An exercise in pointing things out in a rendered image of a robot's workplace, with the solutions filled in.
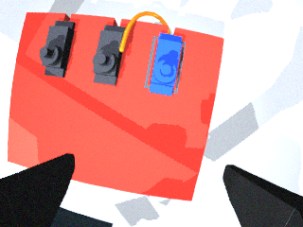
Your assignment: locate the red flat plate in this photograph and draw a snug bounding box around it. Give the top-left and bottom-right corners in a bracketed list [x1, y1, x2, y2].
[8, 11, 224, 201]

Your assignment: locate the blue micro servo with orange cable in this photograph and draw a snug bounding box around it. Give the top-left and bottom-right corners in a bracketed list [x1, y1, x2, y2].
[120, 11, 182, 96]

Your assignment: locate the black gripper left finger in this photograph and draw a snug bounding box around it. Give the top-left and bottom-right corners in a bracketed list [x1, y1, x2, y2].
[0, 152, 75, 227]

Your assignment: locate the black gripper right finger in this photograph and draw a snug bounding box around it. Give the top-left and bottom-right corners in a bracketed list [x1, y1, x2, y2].
[223, 164, 303, 227]

